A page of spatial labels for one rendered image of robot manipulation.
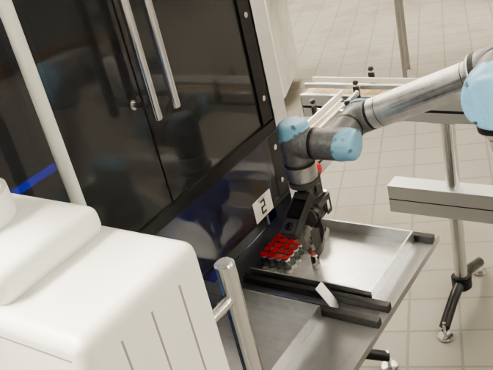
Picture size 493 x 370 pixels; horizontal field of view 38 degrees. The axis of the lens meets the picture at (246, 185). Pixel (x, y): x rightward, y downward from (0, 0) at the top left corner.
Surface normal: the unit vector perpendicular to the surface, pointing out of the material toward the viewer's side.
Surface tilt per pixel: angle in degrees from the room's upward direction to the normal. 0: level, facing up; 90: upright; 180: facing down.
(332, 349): 0
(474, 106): 82
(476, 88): 83
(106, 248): 0
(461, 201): 90
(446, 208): 90
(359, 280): 0
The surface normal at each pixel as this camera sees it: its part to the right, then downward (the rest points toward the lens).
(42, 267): 0.82, 0.10
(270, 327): -0.21, -0.86
